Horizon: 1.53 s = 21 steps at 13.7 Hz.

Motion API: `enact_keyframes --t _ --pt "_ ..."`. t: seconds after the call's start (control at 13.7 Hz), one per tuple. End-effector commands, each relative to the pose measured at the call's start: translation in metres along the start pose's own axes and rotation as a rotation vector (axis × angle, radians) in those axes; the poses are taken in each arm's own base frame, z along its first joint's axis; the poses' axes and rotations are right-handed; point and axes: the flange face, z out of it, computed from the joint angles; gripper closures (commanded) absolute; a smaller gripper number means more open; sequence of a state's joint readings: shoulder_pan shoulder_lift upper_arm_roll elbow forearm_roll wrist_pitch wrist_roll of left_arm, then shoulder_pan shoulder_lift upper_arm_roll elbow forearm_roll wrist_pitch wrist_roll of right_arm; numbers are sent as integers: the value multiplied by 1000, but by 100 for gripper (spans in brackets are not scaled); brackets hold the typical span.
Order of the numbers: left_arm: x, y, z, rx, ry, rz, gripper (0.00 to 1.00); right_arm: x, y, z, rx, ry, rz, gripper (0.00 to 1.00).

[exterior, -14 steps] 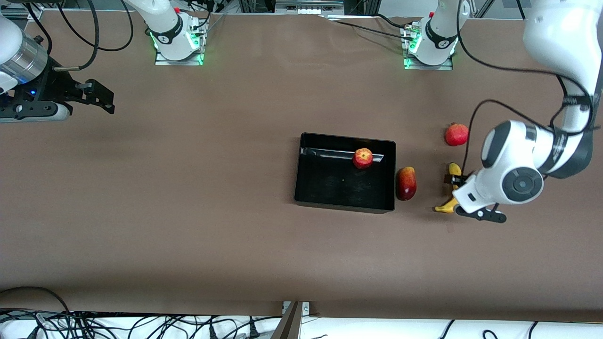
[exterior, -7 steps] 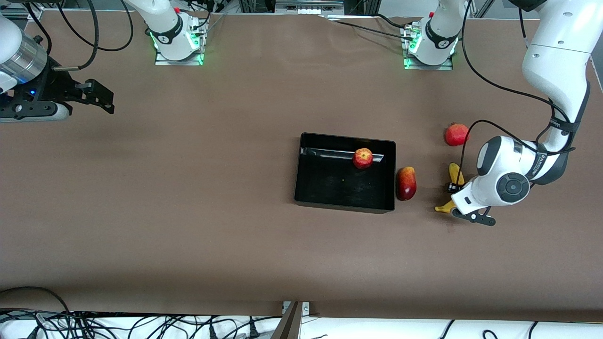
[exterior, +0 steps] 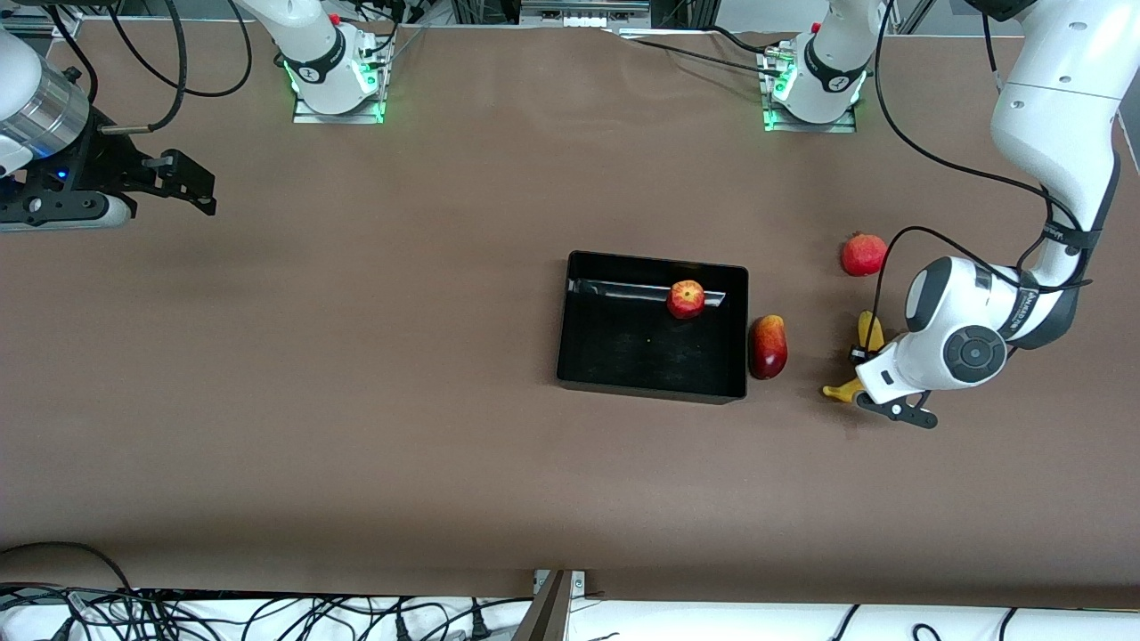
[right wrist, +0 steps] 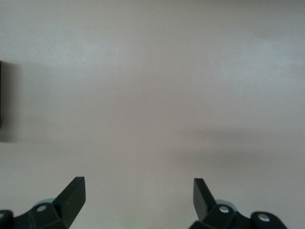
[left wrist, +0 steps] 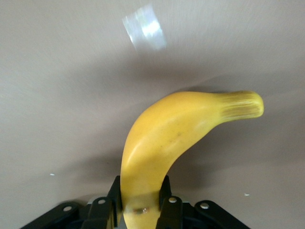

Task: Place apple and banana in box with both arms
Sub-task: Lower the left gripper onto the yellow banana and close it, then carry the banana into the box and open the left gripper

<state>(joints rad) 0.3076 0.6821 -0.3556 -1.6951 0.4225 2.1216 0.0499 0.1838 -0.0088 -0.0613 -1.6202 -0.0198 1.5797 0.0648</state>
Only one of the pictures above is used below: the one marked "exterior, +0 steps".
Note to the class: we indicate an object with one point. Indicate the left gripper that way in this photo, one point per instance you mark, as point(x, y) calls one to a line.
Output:
point(859, 354)

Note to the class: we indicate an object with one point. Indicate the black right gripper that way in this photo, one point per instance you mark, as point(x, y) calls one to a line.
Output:
point(105, 169)

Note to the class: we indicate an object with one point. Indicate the yellow banana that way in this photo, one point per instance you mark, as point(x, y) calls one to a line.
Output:
point(871, 329)

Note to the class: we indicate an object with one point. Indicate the red yellow apple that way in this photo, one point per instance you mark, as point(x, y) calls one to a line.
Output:
point(686, 299)

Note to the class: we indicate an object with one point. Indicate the black rectangular plastic box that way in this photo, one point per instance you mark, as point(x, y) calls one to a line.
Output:
point(650, 356)

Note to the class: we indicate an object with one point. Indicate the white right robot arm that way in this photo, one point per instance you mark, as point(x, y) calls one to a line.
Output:
point(303, 36)

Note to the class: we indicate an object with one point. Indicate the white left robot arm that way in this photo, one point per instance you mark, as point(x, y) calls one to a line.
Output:
point(1060, 89)

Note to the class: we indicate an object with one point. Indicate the red orange mango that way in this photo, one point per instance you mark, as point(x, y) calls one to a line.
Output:
point(767, 347)

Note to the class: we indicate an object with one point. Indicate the red pomegranate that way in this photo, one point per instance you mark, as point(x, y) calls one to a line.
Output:
point(862, 255)

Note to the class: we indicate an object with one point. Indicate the grey device with ports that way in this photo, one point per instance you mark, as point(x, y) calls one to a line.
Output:
point(583, 11)

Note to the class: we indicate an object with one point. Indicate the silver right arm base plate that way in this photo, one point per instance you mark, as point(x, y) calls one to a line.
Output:
point(307, 117)

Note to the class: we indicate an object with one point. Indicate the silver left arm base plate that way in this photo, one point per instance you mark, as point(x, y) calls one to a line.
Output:
point(806, 127)

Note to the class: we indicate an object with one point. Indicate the small silver bracket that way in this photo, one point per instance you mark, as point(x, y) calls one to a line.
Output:
point(579, 583)

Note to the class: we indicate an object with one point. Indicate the grey metal post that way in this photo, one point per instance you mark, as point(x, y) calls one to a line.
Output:
point(545, 614)

